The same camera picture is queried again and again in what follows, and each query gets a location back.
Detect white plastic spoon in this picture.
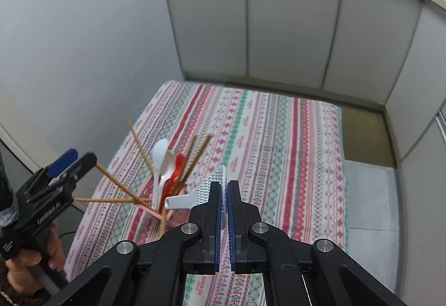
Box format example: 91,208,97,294
158,150,175,200

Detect pink perforated utensil holder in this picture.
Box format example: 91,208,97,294
151,186,190,236

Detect wooden chopstick two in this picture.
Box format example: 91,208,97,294
173,134,213,195

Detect white rice paddle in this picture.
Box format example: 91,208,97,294
164,165,226,211
151,138,169,211

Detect wooden chopstick five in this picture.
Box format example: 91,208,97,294
95,163,163,220

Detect red plastic spoon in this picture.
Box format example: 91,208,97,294
163,153,185,199

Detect patterned striped tablecloth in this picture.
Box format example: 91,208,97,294
65,81,348,305

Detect wooden chopstick four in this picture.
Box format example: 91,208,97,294
170,135,197,196

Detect person left hand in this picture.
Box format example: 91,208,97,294
5,221,65,295

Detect grey kitchen cabinets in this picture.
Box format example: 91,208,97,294
167,0,445,305

